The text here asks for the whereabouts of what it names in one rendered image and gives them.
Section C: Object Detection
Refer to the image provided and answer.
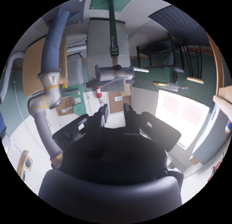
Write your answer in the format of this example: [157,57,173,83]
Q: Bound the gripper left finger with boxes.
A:
[52,103,110,153]

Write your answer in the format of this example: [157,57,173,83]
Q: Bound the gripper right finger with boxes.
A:
[123,102,182,153]

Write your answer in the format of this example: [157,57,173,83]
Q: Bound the grey outfeed roller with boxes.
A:
[93,67,135,81]

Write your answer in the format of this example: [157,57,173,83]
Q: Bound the yellow grey straightedge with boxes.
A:
[153,80,189,92]

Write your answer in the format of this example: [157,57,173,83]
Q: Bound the grey table saw body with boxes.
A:
[86,18,132,83]

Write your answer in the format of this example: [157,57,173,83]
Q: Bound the cork notice board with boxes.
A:
[108,91,132,114]

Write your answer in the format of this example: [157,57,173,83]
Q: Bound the green bandsaw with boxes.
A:
[64,83,87,117]

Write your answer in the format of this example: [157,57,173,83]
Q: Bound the brown tool pegboard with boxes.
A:
[55,96,77,117]

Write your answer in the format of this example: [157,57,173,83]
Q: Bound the grey translucent plate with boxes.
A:
[100,78,128,93]

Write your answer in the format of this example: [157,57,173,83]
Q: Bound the dark grey bar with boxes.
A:
[85,79,136,89]

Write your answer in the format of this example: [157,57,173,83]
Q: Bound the bright window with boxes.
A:
[154,89,210,150]

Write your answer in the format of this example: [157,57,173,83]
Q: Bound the grey metal tube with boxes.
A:
[133,66,150,73]

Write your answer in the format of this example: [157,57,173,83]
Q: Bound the grey metal cabinet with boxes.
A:
[66,53,84,86]

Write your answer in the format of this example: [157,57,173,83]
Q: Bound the green workshop machine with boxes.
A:
[130,51,186,83]

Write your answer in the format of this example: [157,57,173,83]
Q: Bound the wooden board with dial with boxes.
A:
[17,150,34,181]

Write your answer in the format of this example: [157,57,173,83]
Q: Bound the tan plywood sheet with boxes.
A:
[22,35,69,99]

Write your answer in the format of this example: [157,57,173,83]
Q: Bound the pale wooden boards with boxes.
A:
[212,85,232,120]

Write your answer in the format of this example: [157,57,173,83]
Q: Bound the dark ribbed floor mat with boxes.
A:
[147,4,211,47]

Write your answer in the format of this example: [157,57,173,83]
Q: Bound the blue roller bracket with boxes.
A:
[95,64,136,83]

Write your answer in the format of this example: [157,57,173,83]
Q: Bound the black metal frame table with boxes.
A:
[135,32,186,74]

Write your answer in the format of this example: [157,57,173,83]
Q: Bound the tan wooden handle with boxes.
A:
[186,76,205,84]

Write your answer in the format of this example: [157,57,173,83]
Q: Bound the black wire rack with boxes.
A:
[178,43,203,80]

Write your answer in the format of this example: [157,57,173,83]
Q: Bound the wooden door frame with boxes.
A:
[205,31,224,95]

